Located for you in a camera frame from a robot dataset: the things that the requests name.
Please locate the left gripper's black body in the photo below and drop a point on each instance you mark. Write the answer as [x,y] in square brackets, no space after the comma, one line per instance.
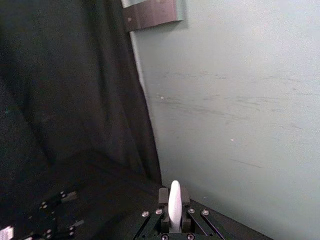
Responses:
[10,232]

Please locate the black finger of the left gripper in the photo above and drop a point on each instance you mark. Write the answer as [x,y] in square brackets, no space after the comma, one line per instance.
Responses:
[58,200]
[71,228]

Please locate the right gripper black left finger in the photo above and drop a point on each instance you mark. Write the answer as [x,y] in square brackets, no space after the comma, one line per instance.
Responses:
[163,197]

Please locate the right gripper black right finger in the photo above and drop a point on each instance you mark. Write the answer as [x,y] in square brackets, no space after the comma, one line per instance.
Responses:
[185,200]

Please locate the small white plastic piece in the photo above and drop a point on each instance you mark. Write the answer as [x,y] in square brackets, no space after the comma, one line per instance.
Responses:
[174,205]

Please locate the black table cloth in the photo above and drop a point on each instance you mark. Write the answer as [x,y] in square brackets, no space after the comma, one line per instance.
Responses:
[75,105]

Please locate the grey steel bracket plate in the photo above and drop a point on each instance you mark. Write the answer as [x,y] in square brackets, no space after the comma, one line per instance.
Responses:
[152,13]

